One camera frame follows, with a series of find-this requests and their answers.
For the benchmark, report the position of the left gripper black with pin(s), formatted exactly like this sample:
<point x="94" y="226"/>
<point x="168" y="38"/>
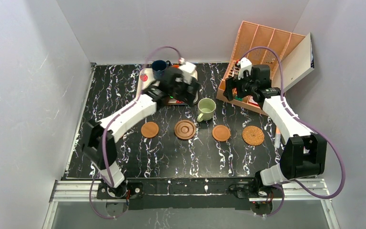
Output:
<point x="173" y="78"/>

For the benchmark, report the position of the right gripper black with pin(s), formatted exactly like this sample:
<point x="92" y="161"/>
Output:
<point x="231" y="87"/>

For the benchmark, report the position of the light green mug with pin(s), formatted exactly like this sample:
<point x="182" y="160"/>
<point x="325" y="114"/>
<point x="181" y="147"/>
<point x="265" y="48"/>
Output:
<point x="206" y="109"/>

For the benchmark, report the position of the dark ringed wooden coaster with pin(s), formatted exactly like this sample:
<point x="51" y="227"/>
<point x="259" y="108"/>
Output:
<point x="185" y="129"/>

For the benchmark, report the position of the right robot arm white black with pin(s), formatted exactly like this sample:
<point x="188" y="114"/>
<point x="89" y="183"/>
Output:
<point x="304" y="151"/>

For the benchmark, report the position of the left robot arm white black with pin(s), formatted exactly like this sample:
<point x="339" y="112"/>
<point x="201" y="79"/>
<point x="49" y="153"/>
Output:
<point x="99" y="138"/>

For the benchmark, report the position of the smooth wooden coaster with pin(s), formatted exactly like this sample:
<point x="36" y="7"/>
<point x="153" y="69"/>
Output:
<point x="149" y="130"/>

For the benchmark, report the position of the orange round coaster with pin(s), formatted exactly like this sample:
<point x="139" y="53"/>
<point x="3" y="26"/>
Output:
<point x="221" y="133"/>

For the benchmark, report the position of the woven rattan coaster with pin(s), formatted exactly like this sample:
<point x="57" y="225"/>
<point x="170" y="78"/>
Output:
<point x="253" y="135"/>

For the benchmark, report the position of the navy blue mug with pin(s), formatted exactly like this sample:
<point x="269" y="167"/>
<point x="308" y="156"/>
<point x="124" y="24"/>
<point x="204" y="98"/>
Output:
<point x="159" y="67"/>

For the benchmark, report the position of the white strawberry tray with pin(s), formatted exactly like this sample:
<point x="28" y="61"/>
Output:
<point x="145" y="79"/>

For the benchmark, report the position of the pink desk file organizer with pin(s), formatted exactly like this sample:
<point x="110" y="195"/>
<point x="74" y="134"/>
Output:
<point x="261" y="45"/>

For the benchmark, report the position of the white binder folder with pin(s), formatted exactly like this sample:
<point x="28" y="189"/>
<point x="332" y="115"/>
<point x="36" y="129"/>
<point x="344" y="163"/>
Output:
<point x="297" y="60"/>

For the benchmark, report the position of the white marker pen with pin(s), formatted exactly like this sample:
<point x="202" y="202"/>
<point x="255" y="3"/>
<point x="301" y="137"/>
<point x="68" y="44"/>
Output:
<point x="277" y="140"/>

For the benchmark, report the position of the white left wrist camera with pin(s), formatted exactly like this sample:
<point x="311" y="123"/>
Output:
<point x="189" y="72"/>

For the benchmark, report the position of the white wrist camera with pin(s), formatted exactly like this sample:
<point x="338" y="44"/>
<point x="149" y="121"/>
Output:
<point x="189" y="72"/>
<point x="245" y="67"/>

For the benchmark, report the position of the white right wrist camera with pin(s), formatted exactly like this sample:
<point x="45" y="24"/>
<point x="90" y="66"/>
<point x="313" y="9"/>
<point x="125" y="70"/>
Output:
<point x="245" y="67"/>

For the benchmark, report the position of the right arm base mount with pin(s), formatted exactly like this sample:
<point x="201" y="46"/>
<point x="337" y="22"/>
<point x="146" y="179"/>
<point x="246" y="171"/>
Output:
<point x="245" y="190"/>

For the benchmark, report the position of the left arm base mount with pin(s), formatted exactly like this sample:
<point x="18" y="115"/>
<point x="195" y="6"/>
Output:
<point x="117" y="199"/>

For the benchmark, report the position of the aluminium front rail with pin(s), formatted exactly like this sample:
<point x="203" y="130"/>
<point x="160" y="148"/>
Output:
<point x="179" y="193"/>

